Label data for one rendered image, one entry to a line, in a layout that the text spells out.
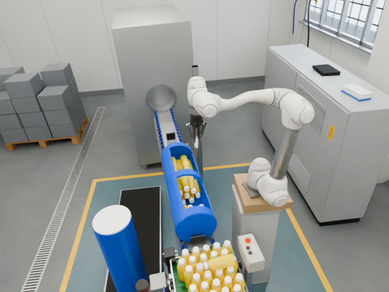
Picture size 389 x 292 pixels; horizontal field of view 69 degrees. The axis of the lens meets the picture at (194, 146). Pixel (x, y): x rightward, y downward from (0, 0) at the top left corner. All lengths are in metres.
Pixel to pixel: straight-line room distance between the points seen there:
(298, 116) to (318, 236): 2.07
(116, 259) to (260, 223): 1.13
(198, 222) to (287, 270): 1.45
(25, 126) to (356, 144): 4.76
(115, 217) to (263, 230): 1.16
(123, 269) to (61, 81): 3.64
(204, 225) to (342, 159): 1.58
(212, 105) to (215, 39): 5.27
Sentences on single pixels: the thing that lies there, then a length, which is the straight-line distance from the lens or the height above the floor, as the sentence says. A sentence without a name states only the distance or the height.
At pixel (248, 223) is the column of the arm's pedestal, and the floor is 0.86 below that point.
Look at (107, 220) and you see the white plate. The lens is 2.21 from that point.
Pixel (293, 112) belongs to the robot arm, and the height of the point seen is 1.86.
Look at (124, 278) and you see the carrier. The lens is 2.54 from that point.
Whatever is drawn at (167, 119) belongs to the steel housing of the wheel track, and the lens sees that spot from 3.56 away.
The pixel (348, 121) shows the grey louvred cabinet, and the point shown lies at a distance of 2.75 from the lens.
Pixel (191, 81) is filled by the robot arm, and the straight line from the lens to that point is 1.53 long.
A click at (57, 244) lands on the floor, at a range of 3.68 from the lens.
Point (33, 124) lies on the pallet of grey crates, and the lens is 5.36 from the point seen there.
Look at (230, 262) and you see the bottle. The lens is 1.75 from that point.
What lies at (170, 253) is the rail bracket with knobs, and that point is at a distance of 1.96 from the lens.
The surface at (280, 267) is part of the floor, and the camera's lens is 3.15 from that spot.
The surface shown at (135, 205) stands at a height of 0.15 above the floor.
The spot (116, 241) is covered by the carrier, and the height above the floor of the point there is 0.94.
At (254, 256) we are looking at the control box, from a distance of 1.83.
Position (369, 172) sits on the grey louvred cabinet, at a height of 0.74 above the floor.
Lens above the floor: 2.59
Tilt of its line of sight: 34 degrees down
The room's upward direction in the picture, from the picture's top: 4 degrees counter-clockwise
